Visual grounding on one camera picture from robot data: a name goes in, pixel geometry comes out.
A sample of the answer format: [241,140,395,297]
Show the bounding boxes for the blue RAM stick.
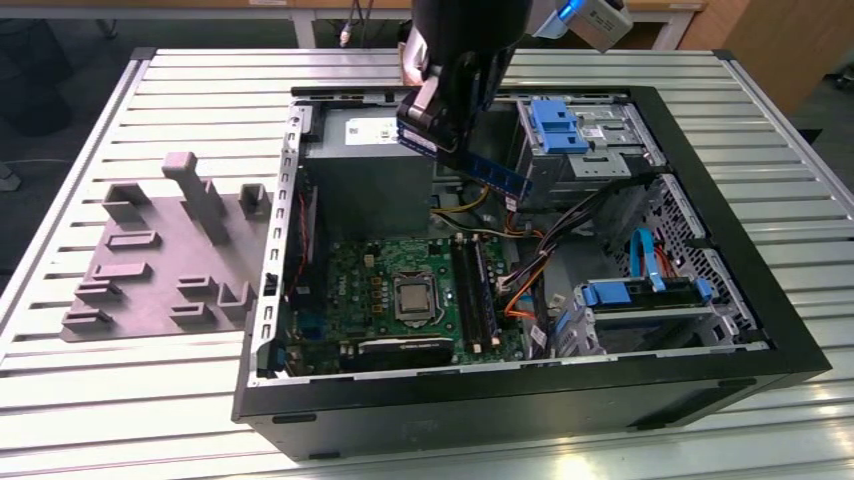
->
[397,119,535,200]

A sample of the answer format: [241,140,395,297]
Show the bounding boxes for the black RAM slot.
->
[450,233,483,354]

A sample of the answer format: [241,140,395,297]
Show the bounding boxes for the blue plastic drive latch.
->
[531,101,594,155]

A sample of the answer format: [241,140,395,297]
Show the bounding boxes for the metal optical drive cage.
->
[517,97,670,214]

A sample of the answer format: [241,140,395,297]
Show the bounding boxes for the grey power supply unit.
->
[303,106,441,241]

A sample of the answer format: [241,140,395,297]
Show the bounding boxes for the wooden cabinet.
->
[680,0,854,119]

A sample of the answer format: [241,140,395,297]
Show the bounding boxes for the silver CPU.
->
[397,285,437,313]

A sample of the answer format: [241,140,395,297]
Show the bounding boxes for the green motherboard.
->
[283,233,530,375]

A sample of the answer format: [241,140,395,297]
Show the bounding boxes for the hard disk in blue carrier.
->
[577,278,713,315]

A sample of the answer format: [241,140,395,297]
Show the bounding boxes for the CPU socket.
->
[387,270,447,330]

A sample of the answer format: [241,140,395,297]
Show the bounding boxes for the grey parts rack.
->
[59,152,279,346]

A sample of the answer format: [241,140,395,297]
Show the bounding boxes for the black graphics card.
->
[337,333,457,374]

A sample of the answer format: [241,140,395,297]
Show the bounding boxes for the perforated metal disk cage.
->
[573,174,773,357]

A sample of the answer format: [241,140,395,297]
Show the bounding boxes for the black PC case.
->
[230,84,836,461]

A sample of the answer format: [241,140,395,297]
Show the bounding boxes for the grey cable with connector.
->
[337,0,367,50]

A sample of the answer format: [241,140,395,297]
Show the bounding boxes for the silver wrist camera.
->
[533,0,636,54]

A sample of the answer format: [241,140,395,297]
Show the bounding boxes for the wooden desk white frame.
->
[72,0,710,51]

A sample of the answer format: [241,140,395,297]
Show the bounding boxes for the yellow power wires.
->
[430,187,494,217]

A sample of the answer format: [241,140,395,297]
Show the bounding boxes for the black cable bundle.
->
[497,171,673,294]

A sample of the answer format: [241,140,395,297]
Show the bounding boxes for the red twisted fan wire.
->
[295,192,317,279]

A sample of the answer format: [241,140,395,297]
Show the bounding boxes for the blue flat data cable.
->
[629,227,669,294]

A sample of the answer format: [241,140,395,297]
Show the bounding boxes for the orange data cable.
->
[503,292,543,320]

